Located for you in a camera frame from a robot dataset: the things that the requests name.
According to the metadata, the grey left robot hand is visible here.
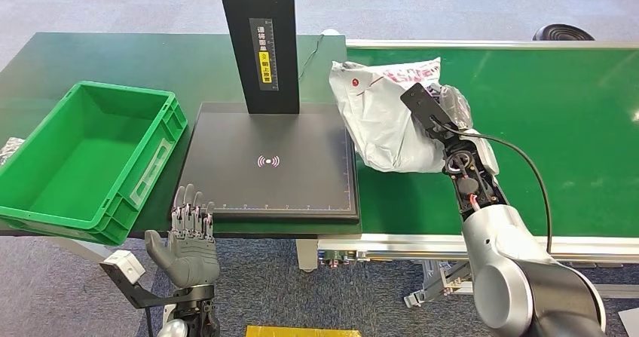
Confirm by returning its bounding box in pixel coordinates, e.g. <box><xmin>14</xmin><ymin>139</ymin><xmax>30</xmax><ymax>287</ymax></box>
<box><xmin>144</xmin><ymin>183</ymin><xmax>221</xmax><ymax>290</ymax></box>

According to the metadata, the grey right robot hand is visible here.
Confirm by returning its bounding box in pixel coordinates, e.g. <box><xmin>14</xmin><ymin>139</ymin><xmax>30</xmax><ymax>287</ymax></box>
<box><xmin>437</xmin><ymin>84</ymin><xmax>474</xmax><ymax>131</ymax></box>

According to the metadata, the white plastic mailer package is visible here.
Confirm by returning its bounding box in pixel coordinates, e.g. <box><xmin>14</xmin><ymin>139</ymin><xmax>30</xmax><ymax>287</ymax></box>
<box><xmin>329</xmin><ymin>57</ymin><xmax>474</xmax><ymax>175</ymax></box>

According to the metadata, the green conveyor belt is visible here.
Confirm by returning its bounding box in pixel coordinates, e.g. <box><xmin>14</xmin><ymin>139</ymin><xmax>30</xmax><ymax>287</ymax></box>
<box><xmin>347</xmin><ymin>47</ymin><xmax>639</xmax><ymax>239</ymax></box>

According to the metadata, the aluminium conveyor stand beam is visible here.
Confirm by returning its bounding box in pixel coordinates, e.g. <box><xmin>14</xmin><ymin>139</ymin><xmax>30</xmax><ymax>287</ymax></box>
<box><xmin>592</xmin><ymin>283</ymin><xmax>639</xmax><ymax>301</ymax></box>

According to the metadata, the yellow floor marking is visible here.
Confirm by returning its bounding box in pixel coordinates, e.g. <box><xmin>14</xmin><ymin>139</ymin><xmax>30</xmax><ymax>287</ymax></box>
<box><xmin>244</xmin><ymin>325</ymin><xmax>363</xmax><ymax>337</ymax></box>

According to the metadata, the black ribbed round object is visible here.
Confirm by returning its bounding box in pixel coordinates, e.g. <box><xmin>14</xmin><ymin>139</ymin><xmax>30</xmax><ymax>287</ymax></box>
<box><xmin>531</xmin><ymin>23</ymin><xmax>596</xmax><ymax>42</ymax></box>

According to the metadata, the green plastic crate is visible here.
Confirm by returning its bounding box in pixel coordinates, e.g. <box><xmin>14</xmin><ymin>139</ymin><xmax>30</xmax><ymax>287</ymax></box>
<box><xmin>0</xmin><ymin>80</ymin><xmax>189</xmax><ymax>247</ymax></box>

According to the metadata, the black yellow column label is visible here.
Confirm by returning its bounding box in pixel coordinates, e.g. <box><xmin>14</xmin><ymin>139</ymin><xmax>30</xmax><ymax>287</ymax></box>
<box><xmin>249</xmin><ymin>17</ymin><xmax>280</xmax><ymax>93</ymax></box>

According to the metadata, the crumpled clear plastic bag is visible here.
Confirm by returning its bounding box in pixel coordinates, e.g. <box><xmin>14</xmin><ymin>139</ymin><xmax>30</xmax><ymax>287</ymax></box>
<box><xmin>0</xmin><ymin>136</ymin><xmax>26</xmax><ymax>167</ymax></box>

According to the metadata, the dark green table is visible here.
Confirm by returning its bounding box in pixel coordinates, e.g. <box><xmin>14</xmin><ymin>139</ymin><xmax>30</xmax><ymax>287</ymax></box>
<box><xmin>0</xmin><ymin>32</ymin><xmax>363</xmax><ymax>240</ymax></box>

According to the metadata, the black scanner column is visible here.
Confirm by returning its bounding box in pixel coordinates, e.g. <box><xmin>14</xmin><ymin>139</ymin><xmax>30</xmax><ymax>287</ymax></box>
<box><xmin>216</xmin><ymin>0</ymin><xmax>301</xmax><ymax>115</ymax></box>

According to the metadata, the grey flat floor plate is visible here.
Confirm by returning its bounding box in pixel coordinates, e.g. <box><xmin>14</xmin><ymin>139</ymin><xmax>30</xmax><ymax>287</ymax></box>
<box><xmin>618</xmin><ymin>307</ymin><xmax>639</xmax><ymax>337</ymax></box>

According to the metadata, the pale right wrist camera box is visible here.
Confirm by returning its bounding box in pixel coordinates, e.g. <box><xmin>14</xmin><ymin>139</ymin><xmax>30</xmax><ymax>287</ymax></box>
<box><xmin>466</xmin><ymin>128</ymin><xmax>500</xmax><ymax>177</ymax></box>

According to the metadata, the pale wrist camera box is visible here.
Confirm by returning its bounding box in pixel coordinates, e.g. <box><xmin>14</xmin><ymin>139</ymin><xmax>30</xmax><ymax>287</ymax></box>
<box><xmin>466</xmin><ymin>128</ymin><xmax>500</xmax><ymax>177</ymax></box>
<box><xmin>113</xmin><ymin>249</ymin><xmax>147</xmax><ymax>285</ymax></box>

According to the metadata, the black left camera bracket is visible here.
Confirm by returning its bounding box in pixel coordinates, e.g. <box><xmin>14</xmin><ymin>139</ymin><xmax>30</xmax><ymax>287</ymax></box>
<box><xmin>99</xmin><ymin>262</ymin><xmax>216</xmax><ymax>310</ymax></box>

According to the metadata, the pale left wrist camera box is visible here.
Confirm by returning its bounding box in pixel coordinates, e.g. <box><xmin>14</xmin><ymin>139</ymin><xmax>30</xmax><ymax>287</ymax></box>
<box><xmin>113</xmin><ymin>249</ymin><xmax>147</xmax><ymax>285</ymax></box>

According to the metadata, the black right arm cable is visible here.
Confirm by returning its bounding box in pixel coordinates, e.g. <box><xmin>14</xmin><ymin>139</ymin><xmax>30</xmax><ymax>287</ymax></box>
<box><xmin>430</xmin><ymin>116</ymin><xmax>554</xmax><ymax>255</ymax></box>

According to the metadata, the black scanner base plate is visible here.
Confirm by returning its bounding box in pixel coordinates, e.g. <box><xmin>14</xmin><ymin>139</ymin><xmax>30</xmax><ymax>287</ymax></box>
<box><xmin>177</xmin><ymin>102</ymin><xmax>362</xmax><ymax>225</ymax></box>

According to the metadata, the thin black table cable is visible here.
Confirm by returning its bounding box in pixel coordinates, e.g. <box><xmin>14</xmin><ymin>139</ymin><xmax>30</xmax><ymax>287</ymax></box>
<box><xmin>298</xmin><ymin>34</ymin><xmax>326</xmax><ymax>82</ymax></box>

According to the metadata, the aluminium conveyor frame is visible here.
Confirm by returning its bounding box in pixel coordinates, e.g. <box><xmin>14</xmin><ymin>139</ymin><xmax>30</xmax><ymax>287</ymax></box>
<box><xmin>316</xmin><ymin>38</ymin><xmax>639</xmax><ymax>270</ymax></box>

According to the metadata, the aluminium conveyor support bracket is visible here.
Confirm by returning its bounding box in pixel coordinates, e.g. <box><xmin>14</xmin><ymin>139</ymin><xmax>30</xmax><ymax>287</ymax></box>
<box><xmin>403</xmin><ymin>259</ymin><xmax>475</xmax><ymax>310</ymax></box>

